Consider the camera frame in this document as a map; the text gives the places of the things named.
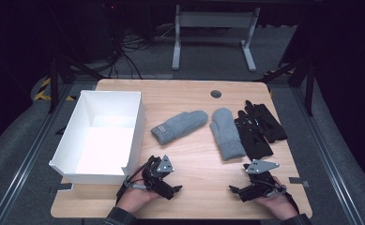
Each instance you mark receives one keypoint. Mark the black glove glossy print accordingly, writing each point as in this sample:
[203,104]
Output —
[253,140]
[269,123]

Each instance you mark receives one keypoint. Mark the white open box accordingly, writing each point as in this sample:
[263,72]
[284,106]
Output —
[103,146]

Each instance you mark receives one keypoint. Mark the black metal stand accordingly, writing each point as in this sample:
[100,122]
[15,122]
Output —
[54,84]
[308,84]

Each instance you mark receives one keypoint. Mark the grey metal floor rail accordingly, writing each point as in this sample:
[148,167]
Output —
[30,156]
[327,156]

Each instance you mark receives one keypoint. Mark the white metal desk frame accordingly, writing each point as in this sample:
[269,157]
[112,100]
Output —
[214,20]

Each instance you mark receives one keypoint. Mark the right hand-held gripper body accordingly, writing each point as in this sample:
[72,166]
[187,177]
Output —
[263,184]

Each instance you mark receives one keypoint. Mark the person's right hand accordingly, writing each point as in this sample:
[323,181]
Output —
[277,204]

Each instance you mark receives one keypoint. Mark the grey mitten with label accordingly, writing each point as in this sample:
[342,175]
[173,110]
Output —
[180,125]

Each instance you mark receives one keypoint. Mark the grey tape strip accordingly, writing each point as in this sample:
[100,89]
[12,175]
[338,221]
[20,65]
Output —
[59,188]
[299,181]

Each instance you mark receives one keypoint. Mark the grey round table grommet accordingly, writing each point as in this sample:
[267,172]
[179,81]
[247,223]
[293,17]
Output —
[215,93]

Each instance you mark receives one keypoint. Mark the person's left hand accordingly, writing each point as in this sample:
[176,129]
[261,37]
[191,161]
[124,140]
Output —
[136,198]

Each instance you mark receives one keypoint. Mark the plain grey mitten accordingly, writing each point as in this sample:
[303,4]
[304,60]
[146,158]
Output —
[226,134]

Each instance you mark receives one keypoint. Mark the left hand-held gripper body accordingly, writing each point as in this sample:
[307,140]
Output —
[153,175]

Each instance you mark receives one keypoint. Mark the yellow black striped floor tape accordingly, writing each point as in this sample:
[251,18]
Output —
[44,90]

